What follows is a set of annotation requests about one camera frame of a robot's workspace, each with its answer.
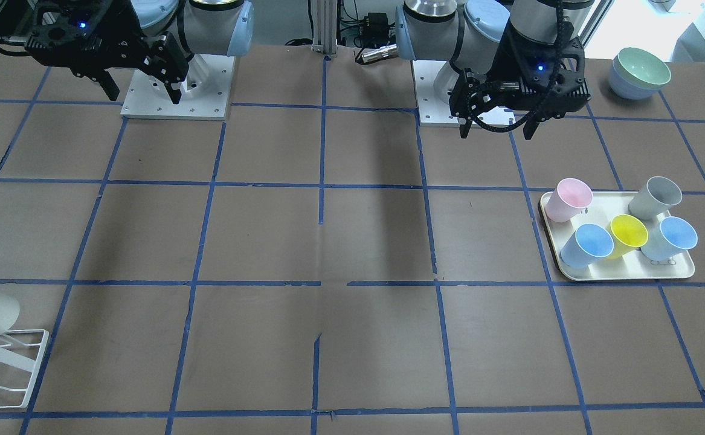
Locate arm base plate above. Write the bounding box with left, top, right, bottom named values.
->
left=120, top=54, right=236, bottom=121
left=411, top=60, right=516, bottom=127

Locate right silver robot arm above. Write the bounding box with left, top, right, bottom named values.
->
left=7, top=1, right=254, bottom=104

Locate light blue cup near grey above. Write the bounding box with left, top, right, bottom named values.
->
left=640, top=216, right=698, bottom=262

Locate aluminium frame post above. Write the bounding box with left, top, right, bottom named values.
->
left=309, top=0, right=340, bottom=57

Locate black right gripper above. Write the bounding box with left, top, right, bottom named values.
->
left=23, top=1, right=189, bottom=105

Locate grey plastic cup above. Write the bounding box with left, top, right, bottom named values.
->
left=628, top=176, right=683, bottom=220

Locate yellow plastic cup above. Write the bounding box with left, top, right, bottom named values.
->
left=606, top=214, right=649, bottom=260

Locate white wire cup rack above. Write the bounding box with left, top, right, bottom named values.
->
left=0, top=329, right=50, bottom=411

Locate pink plastic cup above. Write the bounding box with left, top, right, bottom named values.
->
left=545, top=177, right=593, bottom=223

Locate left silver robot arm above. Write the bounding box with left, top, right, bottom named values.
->
left=396, top=1, right=592, bottom=140

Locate beige plastic tray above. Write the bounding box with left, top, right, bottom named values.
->
left=543, top=191, right=695, bottom=281

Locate blue bowl under green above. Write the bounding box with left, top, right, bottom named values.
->
left=607, top=63, right=661, bottom=101

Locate light blue cup near pink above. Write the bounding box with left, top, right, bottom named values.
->
left=559, top=224, right=614, bottom=269

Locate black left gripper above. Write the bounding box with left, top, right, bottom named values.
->
left=449, top=39, right=592, bottom=140

